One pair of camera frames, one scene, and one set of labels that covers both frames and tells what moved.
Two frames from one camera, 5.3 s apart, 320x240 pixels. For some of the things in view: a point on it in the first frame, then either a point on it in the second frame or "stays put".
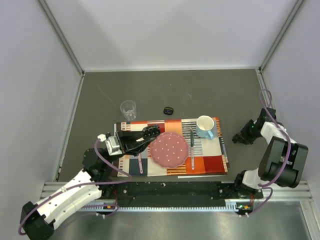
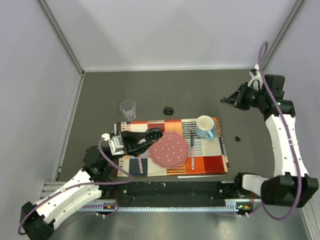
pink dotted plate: (169, 150) stays put
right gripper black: (243, 132) -> (238, 95)
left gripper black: (128, 143) stays put
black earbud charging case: (168, 110) stays put
